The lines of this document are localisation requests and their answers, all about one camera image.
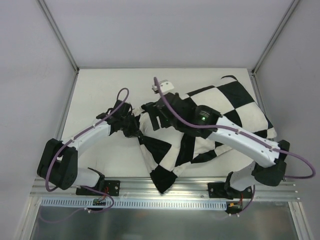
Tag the left aluminium frame post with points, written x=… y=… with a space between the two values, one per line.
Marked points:
x=57 y=33

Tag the white slotted cable duct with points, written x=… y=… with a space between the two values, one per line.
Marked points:
x=219 y=205

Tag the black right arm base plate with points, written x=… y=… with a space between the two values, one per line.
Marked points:
x=221 y=190

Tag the aluminium mounting rail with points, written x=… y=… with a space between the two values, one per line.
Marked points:
x=184 y=188

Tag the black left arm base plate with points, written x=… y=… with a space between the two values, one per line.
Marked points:
x=110 y=187

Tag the aluminium frame post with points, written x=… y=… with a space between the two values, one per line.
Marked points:
x=276 y=34
x=57 y=33

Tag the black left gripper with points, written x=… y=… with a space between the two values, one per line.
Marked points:
x=127 y=122

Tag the black white checkered pillowcase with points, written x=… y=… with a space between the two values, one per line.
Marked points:
x=215 y=125

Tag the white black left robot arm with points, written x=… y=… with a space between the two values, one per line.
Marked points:
x=59 y=163

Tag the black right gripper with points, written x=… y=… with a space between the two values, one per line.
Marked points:
x=153 y=113

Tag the right aluminium frame post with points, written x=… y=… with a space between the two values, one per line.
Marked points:
x=276 y=34

